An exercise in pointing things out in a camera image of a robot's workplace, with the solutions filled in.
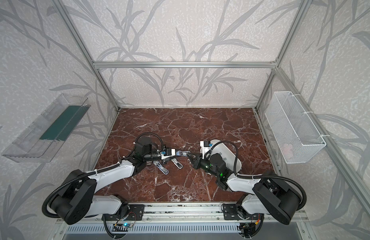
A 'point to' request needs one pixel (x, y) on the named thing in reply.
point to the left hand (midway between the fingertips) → (180, 147)
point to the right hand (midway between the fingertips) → (188, 150)
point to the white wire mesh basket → (298, 139)
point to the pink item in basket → (288, 150)
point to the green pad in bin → (66, 123)
